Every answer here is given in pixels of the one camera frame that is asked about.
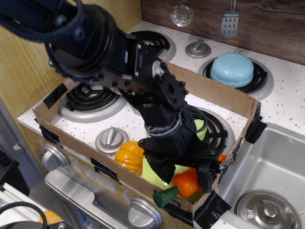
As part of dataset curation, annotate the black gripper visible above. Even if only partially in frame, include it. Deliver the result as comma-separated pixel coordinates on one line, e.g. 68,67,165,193
138,104,221,193

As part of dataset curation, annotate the orange toy carrot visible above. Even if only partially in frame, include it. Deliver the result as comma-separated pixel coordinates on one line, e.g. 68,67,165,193
152,154,228,208

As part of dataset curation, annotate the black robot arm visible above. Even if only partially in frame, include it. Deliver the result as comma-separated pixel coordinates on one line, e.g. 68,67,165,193
0,0,220,193

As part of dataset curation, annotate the light green plastic plate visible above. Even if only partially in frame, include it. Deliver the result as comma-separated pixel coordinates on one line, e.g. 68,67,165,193
142,158,204,203

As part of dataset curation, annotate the light green toy vegetable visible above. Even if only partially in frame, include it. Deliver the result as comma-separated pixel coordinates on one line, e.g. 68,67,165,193
195,119,207,141

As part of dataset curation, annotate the orange toy pumpkin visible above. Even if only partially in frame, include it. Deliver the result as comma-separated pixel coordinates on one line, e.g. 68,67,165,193
114,141,144,176

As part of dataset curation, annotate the silver right oven knob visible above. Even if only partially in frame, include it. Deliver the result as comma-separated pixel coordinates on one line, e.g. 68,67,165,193
128,197,163,229

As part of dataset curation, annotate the silver oven knob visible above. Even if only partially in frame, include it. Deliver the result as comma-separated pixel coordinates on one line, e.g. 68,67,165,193
41,144,70,171
128,197,163,229

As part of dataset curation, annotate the silver front stovetop knob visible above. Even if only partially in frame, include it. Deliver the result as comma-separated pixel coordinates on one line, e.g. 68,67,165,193
95,127,129,156

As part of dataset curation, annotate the silver stovetop knob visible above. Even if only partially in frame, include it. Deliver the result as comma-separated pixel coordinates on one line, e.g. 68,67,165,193
95,127,129,156
185,39,212,59

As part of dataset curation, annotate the steel pot lid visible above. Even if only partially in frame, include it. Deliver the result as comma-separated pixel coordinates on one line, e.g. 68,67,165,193
234,189,302,229

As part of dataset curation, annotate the brown cardboard fence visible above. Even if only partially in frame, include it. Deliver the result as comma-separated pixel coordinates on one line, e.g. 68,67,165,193
34,62,260,229

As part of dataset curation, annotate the steel sink basin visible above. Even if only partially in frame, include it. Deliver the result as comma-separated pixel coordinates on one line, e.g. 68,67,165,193
194,122,305,229

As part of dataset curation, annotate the back right stove burner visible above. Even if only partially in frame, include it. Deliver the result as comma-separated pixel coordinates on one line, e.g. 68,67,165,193
198,58,274,101

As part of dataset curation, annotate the light blue plastic bowl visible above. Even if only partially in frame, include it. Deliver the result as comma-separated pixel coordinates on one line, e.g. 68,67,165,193
207,53,254,88

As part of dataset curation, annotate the silver back stovetop knob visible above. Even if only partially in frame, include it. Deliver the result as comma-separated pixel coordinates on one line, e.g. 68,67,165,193
185,39,212,59

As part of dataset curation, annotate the front left stove burner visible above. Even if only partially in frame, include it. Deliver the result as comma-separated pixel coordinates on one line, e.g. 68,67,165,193
59,83,126,123

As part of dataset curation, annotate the back left stove burner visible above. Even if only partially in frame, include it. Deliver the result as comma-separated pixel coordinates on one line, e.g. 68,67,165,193
131,31,176,62

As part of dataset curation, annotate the silver left oven knob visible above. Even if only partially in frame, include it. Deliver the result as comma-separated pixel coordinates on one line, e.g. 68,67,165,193
41,144,70,171

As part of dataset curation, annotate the orange object bottom left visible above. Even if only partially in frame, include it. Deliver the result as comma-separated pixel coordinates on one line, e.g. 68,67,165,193
43,210,62,225

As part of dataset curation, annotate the hanging metal slotted spatula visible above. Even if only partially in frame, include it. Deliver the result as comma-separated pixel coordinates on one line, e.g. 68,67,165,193
220,0,239,39

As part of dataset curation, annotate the hanging metal strainer spoon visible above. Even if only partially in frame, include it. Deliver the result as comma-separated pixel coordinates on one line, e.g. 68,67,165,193
171,0,194,27

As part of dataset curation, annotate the silver oven door handle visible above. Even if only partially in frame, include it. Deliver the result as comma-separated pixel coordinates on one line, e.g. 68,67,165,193
45,170,126,229

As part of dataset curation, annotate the black braided cable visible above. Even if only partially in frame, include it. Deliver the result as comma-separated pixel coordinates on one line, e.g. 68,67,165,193
0,201,48,229

